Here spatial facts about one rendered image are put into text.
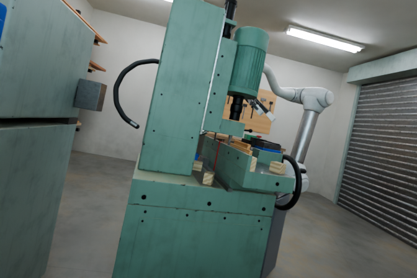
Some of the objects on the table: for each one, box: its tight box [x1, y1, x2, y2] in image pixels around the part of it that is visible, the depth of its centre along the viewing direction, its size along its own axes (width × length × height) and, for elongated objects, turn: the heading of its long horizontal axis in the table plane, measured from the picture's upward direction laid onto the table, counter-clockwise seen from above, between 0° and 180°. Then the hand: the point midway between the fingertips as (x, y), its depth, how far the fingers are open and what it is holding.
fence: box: [204, 136, 253, 171], centre depth 103 cm, size 60×2×6 cm, turn 105°
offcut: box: [269, 161, 287, 174], centre depth 85 cm, size 4×5×4 cm
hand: (267, 116), depth 120 cm, fingers open, 13 cm apart
